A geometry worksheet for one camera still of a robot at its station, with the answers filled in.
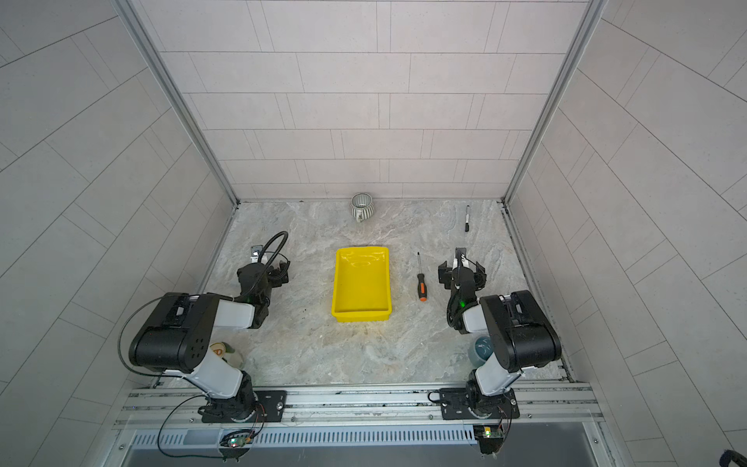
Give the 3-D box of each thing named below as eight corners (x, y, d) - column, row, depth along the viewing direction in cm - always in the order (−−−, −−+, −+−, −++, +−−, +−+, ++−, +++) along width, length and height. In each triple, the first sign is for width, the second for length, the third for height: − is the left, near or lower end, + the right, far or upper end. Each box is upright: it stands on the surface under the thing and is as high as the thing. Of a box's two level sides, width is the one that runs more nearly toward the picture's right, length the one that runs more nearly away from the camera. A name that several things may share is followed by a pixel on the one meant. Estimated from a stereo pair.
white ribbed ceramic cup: (358, 226, 110) (357, 214, 105) (348, 206, 117) (347, 194, 112) (378, 219, 112) (378, 208, 107) (367, 200, 119) (366, 188, 114)
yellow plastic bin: (331, 322, 87) (328, 313, 82) (340, 254, 103) (338, 243, 98) (390, 322, 87) (390, 313, 82) (390, 254, 103) (390, 244, 98)
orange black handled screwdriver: (418, 302, 91) (419, 298, 89) (415, 256, 102) (416, 252, 100) (426, 302, 91) (427, 298, 89) (422, 256, 102) (423, 252, 100)
